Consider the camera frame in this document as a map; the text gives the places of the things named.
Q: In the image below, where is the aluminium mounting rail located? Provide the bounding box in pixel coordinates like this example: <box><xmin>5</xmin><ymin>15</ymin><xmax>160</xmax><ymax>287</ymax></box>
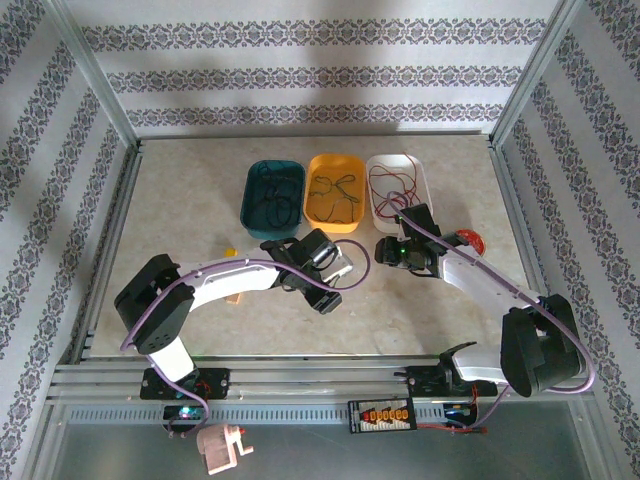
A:
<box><xmin>47</xmin><ymin>353</ymin><xmax>596</xmax><ymax>402</ymax></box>

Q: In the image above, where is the grey metal shelf plate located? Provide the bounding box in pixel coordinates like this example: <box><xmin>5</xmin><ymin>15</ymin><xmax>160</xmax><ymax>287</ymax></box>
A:
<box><xmin>29</xmin><ymin>399</ymin><xmax>616</xmax><ymax>480</ymax></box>

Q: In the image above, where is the red round disc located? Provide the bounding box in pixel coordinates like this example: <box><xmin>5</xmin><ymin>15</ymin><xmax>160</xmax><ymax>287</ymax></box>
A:
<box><xmin>454</xmin><ymin>228</ymin><xmax>487</xmax><ymax>256</ymax></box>

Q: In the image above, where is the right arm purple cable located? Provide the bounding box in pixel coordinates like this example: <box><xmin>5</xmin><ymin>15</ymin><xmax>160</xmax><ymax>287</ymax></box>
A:
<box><xmin>385</xmin><ymin>190</ymin><xmax>596</xmax><ymax>437</ymax></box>

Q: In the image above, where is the teal plastic bin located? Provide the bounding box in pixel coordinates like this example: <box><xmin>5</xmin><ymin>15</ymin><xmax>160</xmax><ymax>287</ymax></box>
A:
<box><xmin>240</xmin><ymin>159</ymin><xmax>307</xmax><ymax>239</ymax></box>

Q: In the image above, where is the small circuit board green light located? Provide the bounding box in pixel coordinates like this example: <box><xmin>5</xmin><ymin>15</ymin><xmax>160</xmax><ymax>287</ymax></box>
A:
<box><xmin>163</xmin><ymin>404</ymin><xmax>207</xmax><ymax>422</ymax></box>

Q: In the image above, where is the aluminium table edge rail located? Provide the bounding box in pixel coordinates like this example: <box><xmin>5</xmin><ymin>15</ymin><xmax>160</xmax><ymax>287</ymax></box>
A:
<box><xmin>485</xmin><ymin>139</ymin><xmax>571</xmax><ymax>361</ymax></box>
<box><xmin>69</xmin><ymin>142</ymin><xmax>145</xmax><ymax>362</ymax></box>

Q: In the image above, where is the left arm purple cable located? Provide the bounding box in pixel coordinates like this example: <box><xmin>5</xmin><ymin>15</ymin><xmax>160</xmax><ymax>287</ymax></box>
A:
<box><xmin>121</xmin><ymin>238</ymin><xmax>372</xmax><ymax>439</ymax></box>

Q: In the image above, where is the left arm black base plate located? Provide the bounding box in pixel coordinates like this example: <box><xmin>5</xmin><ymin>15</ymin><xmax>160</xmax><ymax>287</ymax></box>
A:
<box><xmin>139</xmin><ymin>367</ymin><xmax>232</xmax><ymax>401</ymax></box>

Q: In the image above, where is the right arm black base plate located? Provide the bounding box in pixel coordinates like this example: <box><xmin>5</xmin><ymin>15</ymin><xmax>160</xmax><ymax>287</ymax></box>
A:
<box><xmin>405</xmin><ymin>364</ymin><xmax>499</xmax><ymax>401</ymax></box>

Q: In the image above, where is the black power distribution board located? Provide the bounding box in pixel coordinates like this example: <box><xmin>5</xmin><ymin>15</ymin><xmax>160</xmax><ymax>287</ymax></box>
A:
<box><xmin>347</xmin><ymin>398</ymin><xmax>419</xmax><ymax>435</ymax></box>

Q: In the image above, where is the pink printed clamp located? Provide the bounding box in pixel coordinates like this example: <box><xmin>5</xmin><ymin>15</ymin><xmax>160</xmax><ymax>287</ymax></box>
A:
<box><xmin>196</xmin><ymin>423</ymin><xmax>255</xmax><ymax>476</ymax></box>

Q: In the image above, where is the red power wire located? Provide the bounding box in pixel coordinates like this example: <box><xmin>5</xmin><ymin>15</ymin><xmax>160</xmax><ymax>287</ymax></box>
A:
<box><xmin>417</xmin><ymin>387</ymin><xmax>489</xmax><ymax>436</ymax></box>

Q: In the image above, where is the thin black cable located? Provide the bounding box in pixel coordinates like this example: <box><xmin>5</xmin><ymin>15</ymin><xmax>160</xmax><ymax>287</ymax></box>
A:
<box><xmin>310</xmin><ymin>174</ymin><xmax>351</xmax><ymax>225</ymax></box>
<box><xmin>332</xmin><ymin>172</ymin><xmax>365</xmax><ymax>204</ymax></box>

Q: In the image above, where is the white plastic bin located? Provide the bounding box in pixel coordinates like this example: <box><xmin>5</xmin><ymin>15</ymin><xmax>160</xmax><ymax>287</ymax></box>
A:
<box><xmin>365</xmin><ymin>153</ymin><xmax>434</xmax><ymax>234</ymax></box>

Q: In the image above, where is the aluminium frame post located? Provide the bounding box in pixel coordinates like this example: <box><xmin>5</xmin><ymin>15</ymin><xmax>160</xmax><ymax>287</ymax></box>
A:
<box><xmin>490</xmin><ymin>0</ymin><xmax>586</xmax><ymax>147</ymax></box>
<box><xmin>42</xmin><ymin>0</ymin><xmax>142</xmax><ymax>147</ymax></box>

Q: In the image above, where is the grey slotted cable duct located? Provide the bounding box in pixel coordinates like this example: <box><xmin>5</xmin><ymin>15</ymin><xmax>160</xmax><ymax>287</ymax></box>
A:
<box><xmin>64</xmin><ymin>403</ymin><xmax>481</xmax><ymax>426</ymax></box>

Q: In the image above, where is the thin green cable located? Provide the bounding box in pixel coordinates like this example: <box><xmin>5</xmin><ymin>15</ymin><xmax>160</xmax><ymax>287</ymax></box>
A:
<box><xmin>251</xmin><ymin>159</ymin><xmax>304</xmax><ymax>227</ymax></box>

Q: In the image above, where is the yellow plastic bin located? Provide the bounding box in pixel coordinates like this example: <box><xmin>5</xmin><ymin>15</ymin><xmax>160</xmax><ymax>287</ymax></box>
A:
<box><xmin>304</xmin><ymin>153</ymin><xmax>368</xmax><ymax>235</ymax></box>

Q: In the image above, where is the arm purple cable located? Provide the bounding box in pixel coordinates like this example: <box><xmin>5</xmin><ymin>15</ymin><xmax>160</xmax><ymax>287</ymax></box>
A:
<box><xmin>385</xmin><ymin>190</ymin><xmax>596</xmax><ymax>437</ymax></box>
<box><xmin>121</xmin><ymin>238</ymin><xmax>372</xmax><ymax>439</ymax></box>

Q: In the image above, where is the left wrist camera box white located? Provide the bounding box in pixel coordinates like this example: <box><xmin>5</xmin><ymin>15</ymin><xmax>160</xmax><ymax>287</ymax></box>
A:
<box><xmin>319</xmin><ymin>248</ymin><xmax>354</xmax><ymax>282</ymax></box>

